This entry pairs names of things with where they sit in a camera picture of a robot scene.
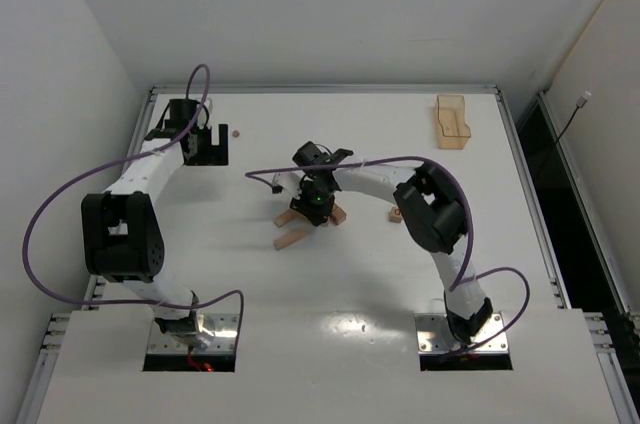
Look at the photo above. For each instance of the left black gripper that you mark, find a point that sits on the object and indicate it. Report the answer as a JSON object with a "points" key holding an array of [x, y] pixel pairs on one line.
{"points": [[209, 153]]}

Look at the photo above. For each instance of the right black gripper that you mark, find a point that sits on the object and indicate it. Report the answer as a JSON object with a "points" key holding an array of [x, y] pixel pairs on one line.
{"points": [[312, 209]]}

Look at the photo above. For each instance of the numbered wood cube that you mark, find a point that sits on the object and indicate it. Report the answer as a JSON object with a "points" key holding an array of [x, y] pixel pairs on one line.
{"points": [[338, 216]]}

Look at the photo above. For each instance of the long light wood block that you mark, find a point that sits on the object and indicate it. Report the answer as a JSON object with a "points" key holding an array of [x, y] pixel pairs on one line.
{"points": [[285, 217]]}

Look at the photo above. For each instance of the long pale wood block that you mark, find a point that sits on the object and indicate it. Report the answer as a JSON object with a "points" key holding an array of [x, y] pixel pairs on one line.
{"points": [[289, 238]]}

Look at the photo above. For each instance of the clear amber plastic bin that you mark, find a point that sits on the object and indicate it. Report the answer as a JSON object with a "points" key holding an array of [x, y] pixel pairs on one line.
{"points": [[452, 131]]}

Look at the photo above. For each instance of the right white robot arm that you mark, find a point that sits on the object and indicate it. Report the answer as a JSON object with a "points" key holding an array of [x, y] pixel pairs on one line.
{"points": [[434, 211]]}

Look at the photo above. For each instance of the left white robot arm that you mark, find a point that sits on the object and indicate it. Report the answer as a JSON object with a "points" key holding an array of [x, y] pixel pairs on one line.
{"points": [[122, 238]]}

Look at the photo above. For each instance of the lettered wood cube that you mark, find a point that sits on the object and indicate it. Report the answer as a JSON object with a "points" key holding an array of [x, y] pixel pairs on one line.
{"points": [[395, 215]]}

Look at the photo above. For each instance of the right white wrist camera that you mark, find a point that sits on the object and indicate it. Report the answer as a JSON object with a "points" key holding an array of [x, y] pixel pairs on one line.
{"points": [[288, 182]]}

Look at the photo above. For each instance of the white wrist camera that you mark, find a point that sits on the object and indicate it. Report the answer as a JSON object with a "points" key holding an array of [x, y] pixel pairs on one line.
{"points": [[288, 182], [207, 113]]}

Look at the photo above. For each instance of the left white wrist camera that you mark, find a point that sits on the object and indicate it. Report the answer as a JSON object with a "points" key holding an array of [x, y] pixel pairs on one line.
{"points": [[207, 113]]}

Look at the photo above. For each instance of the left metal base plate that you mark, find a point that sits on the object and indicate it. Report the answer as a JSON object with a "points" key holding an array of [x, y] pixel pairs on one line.
{"points": [[203, 333]]}

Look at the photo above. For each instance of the aluminium table frame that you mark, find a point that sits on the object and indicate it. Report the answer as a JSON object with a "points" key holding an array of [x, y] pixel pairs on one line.
{"points": [[329, 334]]}

